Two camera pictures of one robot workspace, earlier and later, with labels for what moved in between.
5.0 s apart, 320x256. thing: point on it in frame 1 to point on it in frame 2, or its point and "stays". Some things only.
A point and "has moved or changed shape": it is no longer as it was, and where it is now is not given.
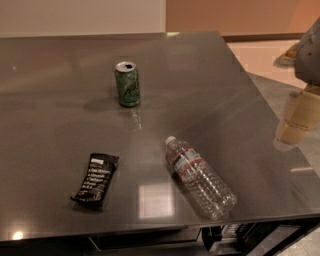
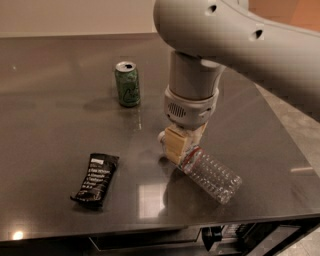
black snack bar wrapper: (94, 186) stays
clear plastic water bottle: (216, 200) has moved or changed shape
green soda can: (128, 83) stays
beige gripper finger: (303, 115) to (187, 113)
